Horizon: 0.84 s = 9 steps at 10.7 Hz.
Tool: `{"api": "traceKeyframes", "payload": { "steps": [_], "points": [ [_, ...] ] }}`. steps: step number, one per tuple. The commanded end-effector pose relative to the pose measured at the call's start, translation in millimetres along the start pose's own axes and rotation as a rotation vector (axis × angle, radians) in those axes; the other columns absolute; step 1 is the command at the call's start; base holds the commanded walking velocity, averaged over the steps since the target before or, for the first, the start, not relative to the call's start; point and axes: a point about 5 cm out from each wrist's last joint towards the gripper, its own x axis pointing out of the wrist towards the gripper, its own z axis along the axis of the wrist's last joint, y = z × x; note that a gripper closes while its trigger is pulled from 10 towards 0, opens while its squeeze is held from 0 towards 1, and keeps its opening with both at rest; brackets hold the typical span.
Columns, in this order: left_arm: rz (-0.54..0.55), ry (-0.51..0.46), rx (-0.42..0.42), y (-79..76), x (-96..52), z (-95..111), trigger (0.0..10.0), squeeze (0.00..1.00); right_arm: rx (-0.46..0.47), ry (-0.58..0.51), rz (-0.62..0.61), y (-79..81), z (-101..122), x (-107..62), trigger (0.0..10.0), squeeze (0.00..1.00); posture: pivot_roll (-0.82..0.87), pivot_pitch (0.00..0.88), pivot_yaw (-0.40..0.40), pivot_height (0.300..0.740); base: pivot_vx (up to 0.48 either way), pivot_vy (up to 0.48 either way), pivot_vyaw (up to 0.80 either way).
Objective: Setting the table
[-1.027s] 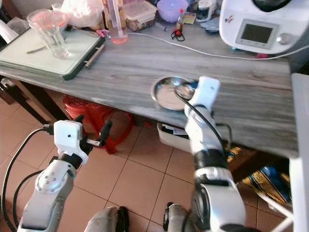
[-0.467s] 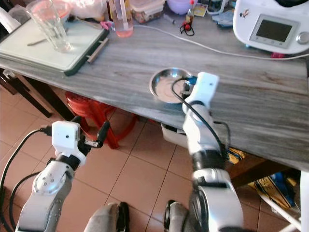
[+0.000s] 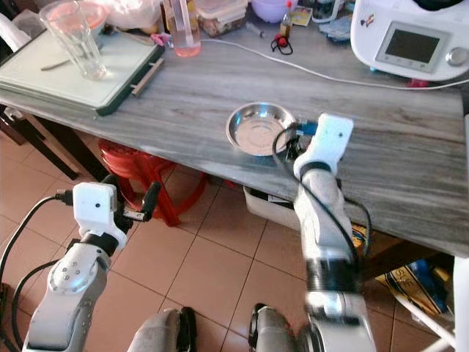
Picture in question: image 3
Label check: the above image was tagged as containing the round steel plate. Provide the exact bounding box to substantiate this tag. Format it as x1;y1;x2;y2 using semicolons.
225;102;298;158

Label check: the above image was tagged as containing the red plastic stool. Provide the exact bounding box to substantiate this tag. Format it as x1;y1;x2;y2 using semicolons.
98;139;207;226

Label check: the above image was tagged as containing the white plastic bin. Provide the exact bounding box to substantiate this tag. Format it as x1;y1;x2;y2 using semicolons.
243;186;302;230

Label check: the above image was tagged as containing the white tray with green rim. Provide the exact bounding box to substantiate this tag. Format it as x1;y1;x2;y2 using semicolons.
0;28;167;117

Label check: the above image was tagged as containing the small sauce bottle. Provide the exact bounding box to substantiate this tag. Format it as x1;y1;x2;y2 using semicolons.
270;1;295;56

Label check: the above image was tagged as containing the blue cloth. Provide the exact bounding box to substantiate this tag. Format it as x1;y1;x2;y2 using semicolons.
325;15;358;42

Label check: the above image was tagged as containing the small table knife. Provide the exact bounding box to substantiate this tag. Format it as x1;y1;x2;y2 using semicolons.
40;58;75;73

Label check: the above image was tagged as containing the grey left robot leg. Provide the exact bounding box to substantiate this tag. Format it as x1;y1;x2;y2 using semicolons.
128;307;196;352

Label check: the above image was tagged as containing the grey robot leg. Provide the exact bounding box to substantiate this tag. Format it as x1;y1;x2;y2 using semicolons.
128;307;196;352
248;302;310;352

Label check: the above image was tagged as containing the clear glass tumbler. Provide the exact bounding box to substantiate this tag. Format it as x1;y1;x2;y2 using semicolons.
38;0;108;82

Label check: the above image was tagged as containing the purple bowl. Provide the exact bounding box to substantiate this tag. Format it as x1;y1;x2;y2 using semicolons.
250;0;291;23

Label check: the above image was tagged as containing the white kitchen appliance with screen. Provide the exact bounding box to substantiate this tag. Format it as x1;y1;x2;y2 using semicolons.
350;0;469;84

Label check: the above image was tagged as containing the clear plastic food container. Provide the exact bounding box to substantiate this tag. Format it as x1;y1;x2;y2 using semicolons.
196;0;248;37

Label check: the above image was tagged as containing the clear bottle with pink liquid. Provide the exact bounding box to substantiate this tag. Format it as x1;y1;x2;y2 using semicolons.
166;0;203;59

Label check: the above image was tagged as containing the clear plastic bag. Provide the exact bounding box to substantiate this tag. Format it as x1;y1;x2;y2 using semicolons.
0;13;32;54

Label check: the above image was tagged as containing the blue and yellow bag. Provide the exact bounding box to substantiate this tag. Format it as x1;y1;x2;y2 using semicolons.
374;255;457;318

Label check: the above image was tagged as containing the grey right robot leg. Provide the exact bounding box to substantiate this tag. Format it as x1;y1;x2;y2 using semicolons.
248;302;310;352

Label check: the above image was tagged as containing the white pipe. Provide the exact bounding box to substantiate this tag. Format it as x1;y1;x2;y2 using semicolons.
391;292;459;347

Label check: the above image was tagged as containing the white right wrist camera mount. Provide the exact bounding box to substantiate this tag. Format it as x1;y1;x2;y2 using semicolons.
293;113;355;177

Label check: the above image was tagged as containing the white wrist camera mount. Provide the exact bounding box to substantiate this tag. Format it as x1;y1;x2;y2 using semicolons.
71;181;119;250
293;113;355;177

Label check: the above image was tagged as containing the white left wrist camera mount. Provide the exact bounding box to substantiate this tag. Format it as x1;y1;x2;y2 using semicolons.
71;181;119;250

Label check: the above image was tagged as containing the dark table frame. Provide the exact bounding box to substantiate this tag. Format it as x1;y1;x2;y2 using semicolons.
0;105;105;186

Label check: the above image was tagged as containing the white power cable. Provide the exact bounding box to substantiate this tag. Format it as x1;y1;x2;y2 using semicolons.
199;37;469;92

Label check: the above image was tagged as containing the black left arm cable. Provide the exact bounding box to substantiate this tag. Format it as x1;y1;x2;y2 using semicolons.
0;191;75;352

